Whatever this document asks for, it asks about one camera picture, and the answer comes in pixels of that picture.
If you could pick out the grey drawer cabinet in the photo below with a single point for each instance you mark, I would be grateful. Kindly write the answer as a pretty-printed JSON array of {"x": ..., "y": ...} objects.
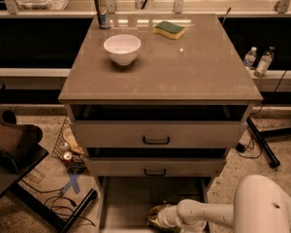
[{"x": 198, "y": 77}]

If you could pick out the small clear water bottle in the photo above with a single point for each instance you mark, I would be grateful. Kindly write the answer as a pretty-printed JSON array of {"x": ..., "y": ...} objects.
[{"x": 250, "y": 58}]

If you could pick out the tall clear plastic bottle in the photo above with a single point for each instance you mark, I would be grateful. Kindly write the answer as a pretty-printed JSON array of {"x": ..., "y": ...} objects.
[{"x": 264, "y": 62}]

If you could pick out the bottom open drawer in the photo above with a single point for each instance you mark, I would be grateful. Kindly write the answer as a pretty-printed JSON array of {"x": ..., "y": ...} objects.
[{"x": 127, "y": 200}]

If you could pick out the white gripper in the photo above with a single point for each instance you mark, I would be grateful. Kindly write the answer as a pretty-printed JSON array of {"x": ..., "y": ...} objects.
[{"x": 165, "y": 216}]

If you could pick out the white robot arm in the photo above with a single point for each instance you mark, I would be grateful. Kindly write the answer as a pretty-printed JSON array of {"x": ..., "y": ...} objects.
[{"x": 260, "y": 206}]

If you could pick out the top grey drawer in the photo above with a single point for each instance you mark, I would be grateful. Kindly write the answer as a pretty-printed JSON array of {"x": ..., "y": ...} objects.
[{"x": 157, "y": 134}]

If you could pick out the black chair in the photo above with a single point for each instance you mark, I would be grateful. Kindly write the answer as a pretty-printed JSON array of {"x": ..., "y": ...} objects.
[{"x": 20, "y": 151}]

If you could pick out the red soda can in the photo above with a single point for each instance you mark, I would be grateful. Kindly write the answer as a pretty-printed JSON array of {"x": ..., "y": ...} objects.
[{"x": 67, "y": 158}]

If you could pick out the grey drawer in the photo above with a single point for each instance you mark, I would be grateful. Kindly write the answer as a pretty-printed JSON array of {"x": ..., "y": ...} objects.
[
  {"x": 157, "y": 134},
  {"x": 154, "y": 167}
]

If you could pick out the wire basket on floor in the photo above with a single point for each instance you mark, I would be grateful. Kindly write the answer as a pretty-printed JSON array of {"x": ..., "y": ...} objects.
[{"x": 67, "y": 142}]

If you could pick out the white bowl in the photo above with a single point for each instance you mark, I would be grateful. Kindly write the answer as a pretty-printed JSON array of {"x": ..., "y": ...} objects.
[{"x": 122, "y": 49}]

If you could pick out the green jalapeno chip bag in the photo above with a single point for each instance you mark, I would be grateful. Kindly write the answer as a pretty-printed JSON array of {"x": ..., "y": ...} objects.
[{"x": 153, "y": 221}]

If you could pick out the blue tape cross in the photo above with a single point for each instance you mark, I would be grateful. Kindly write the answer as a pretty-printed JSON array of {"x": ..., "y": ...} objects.
[{"x": 72, "y": 183}]

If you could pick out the black table leg bar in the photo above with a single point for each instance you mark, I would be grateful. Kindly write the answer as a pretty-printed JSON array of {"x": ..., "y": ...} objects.
[{"x": 59, "y": 221}]

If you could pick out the blue silver energy drink can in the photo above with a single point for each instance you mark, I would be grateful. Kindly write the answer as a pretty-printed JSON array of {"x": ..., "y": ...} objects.
[{"x": 102, "y": 13}]

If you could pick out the middle grey drawer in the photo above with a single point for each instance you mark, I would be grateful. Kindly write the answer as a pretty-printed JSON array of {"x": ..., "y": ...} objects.
[{"x": 154, "y": 167}]

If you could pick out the black stand base bar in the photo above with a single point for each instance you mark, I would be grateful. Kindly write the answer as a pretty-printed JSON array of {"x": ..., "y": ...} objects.
[{"x": 274, "y": 162}]

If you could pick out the yellow green sponge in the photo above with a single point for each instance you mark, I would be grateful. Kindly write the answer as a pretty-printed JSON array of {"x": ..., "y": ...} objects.
[{"x": 169, "y": 30}]

